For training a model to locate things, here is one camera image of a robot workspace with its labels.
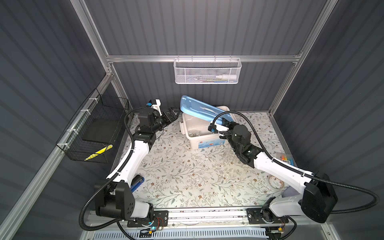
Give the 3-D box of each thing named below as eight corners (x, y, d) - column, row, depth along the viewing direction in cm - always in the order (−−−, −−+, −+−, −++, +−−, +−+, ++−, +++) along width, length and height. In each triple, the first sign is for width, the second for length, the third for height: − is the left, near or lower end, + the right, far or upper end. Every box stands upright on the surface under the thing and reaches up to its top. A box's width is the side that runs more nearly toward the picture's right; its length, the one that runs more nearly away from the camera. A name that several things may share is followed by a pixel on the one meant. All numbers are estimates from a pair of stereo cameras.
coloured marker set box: (274, 157, 97) (275, 155, 96) (276, 151, 100) (277, 150, 98) (292, 165, 94) (294, 164, 92) (293, 159, 96) (295, 157, 95)
